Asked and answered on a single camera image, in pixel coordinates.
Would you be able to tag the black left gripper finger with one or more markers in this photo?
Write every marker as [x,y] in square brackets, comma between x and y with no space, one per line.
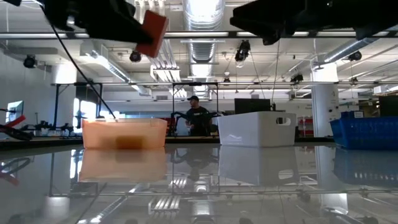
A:
[124,29]

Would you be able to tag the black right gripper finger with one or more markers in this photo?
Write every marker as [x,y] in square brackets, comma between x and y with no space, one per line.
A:
[255,18]

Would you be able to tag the red rectangular block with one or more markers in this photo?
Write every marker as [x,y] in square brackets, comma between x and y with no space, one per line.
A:
[154,28]

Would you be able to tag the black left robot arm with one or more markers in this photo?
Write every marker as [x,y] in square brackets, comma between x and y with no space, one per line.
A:
[11,2]

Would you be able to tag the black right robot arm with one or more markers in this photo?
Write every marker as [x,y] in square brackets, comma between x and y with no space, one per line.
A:
[376,14]

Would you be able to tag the black overhead light beam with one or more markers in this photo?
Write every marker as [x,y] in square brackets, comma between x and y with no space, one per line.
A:
[232,34]

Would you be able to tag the black ceiling spotlight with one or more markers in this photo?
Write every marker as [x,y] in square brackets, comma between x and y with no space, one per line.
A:
[354,56]
[135,56]
[29,61]
[227,79]
[297,77]
[242,52]

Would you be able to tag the white ceiling pipe bundle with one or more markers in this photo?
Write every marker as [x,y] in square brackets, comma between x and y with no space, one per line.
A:
[164,68]

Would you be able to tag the black computer monitor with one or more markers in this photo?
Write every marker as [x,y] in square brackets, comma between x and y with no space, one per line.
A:
[252,106]

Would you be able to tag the white building pillar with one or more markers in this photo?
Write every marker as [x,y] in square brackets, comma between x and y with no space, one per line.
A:
[325,105]

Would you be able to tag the orange translucent plastic bin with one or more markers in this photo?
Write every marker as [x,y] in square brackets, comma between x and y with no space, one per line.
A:
[124,132]

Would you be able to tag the blue crate with white label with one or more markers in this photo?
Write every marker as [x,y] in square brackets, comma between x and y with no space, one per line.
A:
[351,115]

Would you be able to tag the red storage shelf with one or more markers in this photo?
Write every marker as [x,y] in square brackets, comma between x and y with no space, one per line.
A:
[306,126]

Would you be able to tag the white plastic bin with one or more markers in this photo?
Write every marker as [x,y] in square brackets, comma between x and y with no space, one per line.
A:
[248,130]

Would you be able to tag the person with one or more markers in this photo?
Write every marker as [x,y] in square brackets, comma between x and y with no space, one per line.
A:
[199,116]

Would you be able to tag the small lit monitor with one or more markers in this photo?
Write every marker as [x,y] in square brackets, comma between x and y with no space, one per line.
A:
[15,110]

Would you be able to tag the black box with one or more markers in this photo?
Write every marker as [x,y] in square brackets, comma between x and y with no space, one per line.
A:
[388,106]

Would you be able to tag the red bar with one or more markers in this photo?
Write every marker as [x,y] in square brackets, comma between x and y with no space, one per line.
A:
[17,120]

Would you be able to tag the blue perforated plastic bin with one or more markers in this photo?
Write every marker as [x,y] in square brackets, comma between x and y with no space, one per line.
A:
[367,133]

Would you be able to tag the white ceiling duct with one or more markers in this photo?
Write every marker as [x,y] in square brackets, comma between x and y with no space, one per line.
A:
[118,73]

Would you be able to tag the narrow silver air duct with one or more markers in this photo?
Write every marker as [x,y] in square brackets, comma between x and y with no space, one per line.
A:
[342,51]

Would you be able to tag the wide silver ceiling air duct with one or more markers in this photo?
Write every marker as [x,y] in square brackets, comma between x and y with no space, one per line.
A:
[202,49]

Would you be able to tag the black metal rig frame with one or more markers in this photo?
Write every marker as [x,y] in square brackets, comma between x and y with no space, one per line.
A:
[173,102]
[56,105]

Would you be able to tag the black metal table frame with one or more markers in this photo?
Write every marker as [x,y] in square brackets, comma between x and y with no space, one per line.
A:
[192,140]

